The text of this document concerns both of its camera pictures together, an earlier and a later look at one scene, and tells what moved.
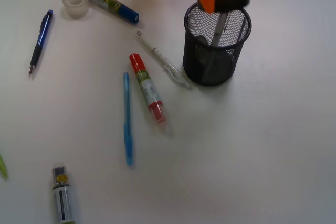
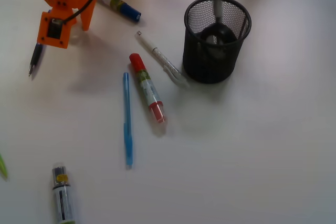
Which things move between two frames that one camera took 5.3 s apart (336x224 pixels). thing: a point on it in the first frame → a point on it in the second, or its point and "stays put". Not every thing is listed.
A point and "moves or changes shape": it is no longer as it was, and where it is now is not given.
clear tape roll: (75, 6) moves or changes shape
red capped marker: (147, 88) stays put
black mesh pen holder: (213, 44) stays put
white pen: (169, 68) stays put
